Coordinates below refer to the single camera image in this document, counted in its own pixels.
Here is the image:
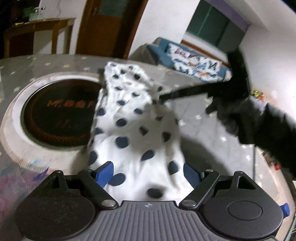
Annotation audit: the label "wooden side table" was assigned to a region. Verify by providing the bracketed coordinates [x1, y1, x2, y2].
[3, 17, 77, 59]

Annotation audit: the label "black round induction cooktop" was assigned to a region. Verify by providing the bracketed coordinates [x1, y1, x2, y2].
[22, 80, 104, 147]

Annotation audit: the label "white navy polka dot shorts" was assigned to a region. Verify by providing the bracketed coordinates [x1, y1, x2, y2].
[82, 61, 186, 202]

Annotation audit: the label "green framed window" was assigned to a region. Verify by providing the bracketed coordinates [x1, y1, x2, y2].
[186, 0, 252, 55]

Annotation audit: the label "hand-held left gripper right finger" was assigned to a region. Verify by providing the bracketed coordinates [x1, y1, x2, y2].
[179, 163, 257, 209]

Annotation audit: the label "brown wooden door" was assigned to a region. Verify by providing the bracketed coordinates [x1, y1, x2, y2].
[75, 0, 149, 59]

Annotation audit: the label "blue fabric sofa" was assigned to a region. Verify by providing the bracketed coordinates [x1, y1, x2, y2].
[147, 37, 233, 83]

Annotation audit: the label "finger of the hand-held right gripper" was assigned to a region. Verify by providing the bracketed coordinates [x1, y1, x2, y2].
[159, 82, 230, 104]

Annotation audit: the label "person's right hand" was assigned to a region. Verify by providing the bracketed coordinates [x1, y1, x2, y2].
[205, 94, 267, 141]

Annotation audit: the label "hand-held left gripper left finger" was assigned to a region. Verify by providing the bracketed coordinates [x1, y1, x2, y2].
[39, 161, 119, 210]

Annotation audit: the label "butterfly print cushion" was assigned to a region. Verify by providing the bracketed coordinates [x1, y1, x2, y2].
[165, 43, 224, 83]

